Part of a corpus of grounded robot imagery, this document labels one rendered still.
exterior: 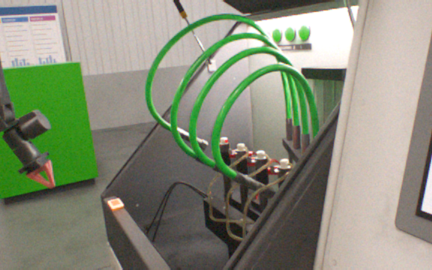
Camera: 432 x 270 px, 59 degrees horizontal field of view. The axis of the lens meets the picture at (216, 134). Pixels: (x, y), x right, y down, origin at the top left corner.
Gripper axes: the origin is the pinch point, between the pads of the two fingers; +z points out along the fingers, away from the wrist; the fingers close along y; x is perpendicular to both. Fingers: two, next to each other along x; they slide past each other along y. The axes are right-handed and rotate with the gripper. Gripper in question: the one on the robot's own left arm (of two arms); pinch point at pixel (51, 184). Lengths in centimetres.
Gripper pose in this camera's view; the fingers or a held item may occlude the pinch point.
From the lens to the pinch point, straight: 127.5
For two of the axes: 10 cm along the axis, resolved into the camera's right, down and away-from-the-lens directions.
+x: -8.6, 5.1, 0.2
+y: -1.0, -2.1, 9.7
